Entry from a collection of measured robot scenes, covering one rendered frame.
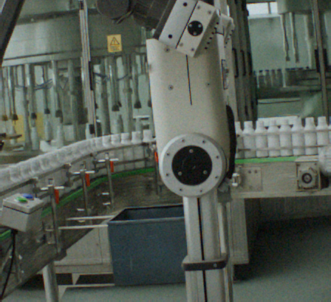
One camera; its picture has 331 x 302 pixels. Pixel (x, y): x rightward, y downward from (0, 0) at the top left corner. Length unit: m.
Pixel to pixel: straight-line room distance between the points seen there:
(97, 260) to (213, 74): 4.10
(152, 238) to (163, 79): 0.92
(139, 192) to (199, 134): 1.97
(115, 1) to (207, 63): 0.29
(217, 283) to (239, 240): 3.72
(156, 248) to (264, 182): 1.28
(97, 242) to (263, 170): 2.22
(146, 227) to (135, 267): 0.14
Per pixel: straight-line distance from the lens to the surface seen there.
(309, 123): 4.15
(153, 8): 2.07
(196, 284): 2.33
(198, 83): 2.20
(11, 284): 2.69
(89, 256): 6.22
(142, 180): 4.18
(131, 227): 3.02
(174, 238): 3.01
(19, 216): 2.43
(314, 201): 7.92
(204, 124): 2.22
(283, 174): 4.17
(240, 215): 6.02
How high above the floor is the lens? 1.40
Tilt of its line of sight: 4 degrees down
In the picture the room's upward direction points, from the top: 5 degrees counter-clockwise
